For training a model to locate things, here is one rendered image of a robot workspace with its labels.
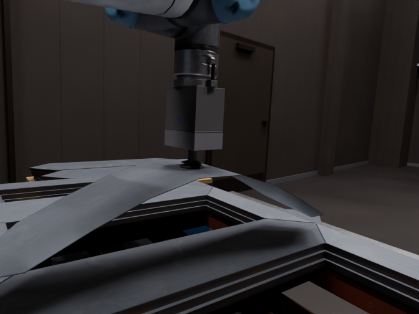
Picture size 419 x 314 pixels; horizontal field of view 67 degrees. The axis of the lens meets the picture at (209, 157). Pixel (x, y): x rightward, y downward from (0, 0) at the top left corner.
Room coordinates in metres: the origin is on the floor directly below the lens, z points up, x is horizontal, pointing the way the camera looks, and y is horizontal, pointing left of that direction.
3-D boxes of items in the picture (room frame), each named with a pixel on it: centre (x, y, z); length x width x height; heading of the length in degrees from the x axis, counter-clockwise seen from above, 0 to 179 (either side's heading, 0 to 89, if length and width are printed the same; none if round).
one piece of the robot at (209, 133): (0.56, 0.02, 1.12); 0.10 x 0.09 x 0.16; 132
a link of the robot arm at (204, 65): (0.56, 0.03, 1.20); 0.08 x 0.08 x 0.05
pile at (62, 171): (1.54, 0.42, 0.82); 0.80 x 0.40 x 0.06; 126
